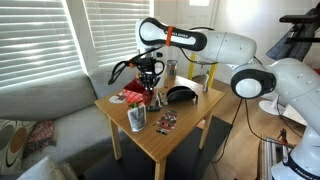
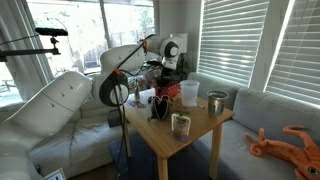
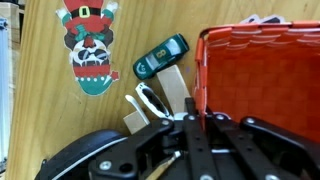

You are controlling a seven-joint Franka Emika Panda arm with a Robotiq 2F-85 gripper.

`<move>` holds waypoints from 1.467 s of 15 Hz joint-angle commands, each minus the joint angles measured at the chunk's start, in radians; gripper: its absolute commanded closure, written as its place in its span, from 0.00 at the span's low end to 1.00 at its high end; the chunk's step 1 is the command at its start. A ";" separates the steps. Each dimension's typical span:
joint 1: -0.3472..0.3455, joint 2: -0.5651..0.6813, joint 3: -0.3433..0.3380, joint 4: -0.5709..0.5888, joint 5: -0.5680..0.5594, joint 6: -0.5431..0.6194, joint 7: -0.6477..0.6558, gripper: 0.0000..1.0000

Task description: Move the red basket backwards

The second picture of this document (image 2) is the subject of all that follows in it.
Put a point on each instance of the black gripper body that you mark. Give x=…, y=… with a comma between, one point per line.
x=164, y=75

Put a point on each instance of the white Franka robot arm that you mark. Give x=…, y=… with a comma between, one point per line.
x=53, y=103

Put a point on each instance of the pink plush toy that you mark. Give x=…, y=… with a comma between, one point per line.
x=150, y=75

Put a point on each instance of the black heart-shaped purse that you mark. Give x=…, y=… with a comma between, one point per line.
x=160, y=108

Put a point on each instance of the small slim bottle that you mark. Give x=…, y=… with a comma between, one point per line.
x=136, y=91

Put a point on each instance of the clear plastic pitcher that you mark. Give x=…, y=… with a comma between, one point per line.
x=189, y=94

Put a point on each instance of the small flat card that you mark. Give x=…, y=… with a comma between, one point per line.
x=201, y=106

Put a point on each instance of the light wooden table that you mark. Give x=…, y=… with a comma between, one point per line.
x=166, y=130

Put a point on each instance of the metal cup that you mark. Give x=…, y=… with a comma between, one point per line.
x=217, y=104

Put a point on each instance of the black box under table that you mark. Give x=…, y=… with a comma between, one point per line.
x=114, y=119

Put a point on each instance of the dark blue rug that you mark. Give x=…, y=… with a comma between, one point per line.
x=140, y=160

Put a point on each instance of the wide white window blinds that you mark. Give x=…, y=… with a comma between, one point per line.
x=233, y=36

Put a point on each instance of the white leather sofa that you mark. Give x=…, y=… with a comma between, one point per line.
x=80, y=140

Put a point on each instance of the grey fabric sofa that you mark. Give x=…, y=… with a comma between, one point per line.
x=266, y=116

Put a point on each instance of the narrow white window blinds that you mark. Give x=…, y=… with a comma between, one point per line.
x=298, y=50

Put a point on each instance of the black boom pole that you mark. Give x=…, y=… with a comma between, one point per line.
x=26, y=52

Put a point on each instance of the orange squid plush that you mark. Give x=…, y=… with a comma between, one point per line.
x=293, y=155

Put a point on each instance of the black camera on mount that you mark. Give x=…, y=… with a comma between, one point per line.
x=51, y=32

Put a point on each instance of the white picture frame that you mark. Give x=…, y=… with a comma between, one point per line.
x=55, y=175

